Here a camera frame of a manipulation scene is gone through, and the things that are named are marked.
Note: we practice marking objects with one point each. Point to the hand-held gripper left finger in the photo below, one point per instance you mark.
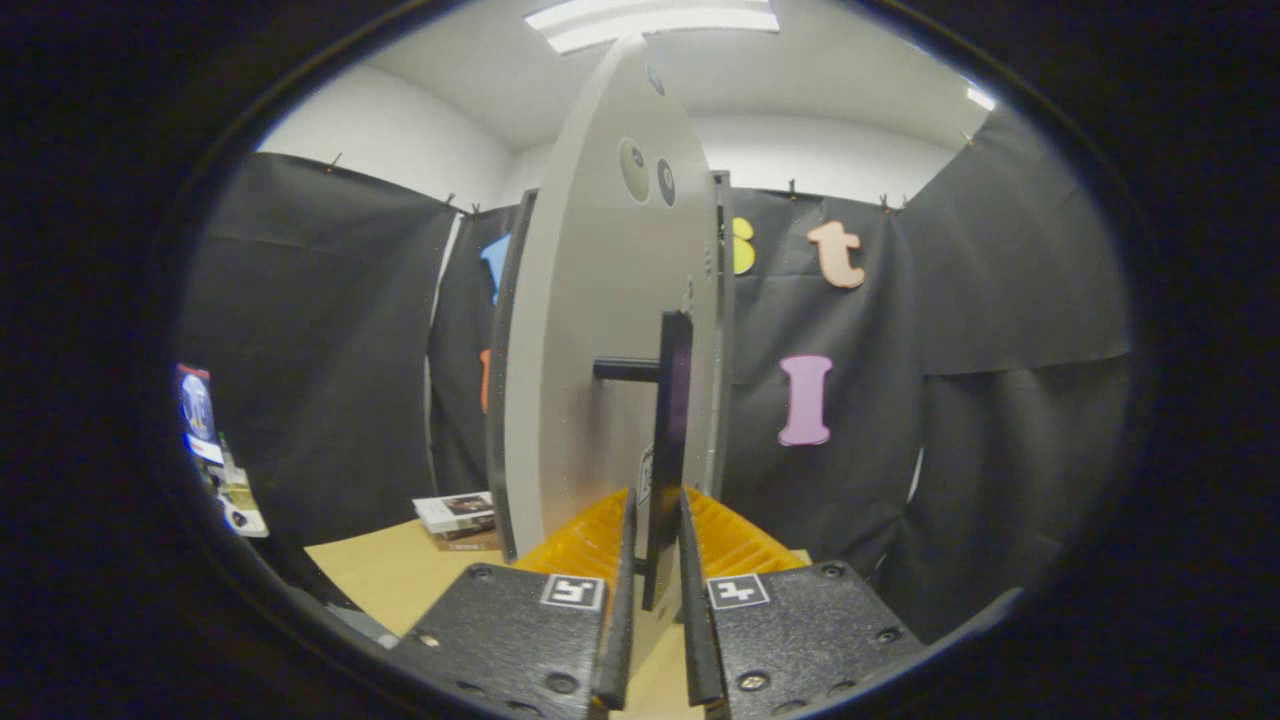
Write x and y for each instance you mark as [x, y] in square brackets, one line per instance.
[622, 630]

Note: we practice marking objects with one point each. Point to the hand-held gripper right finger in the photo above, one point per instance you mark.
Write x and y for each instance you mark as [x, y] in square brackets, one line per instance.
[700, 640]

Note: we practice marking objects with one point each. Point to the grey shoe cabinet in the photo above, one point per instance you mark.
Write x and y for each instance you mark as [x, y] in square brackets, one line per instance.
[496, 430]

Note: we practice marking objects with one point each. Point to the white booklet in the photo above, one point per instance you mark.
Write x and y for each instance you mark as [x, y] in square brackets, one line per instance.
[455, 510]

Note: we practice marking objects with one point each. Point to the yellow and white object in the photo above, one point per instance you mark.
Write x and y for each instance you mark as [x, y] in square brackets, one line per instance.
[238, 500]

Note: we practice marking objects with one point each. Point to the black backdrop cloth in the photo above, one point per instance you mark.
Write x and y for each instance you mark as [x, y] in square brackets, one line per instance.
[320, 350]

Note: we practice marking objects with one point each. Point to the blue and white object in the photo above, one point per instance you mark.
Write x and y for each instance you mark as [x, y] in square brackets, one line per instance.
[197, 405]

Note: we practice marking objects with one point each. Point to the large ceiling light panel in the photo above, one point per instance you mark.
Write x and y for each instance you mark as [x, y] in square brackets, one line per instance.
[650, 20]

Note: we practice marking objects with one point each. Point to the small ceiling light panel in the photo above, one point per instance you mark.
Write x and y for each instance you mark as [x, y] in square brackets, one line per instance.
[980, 97]

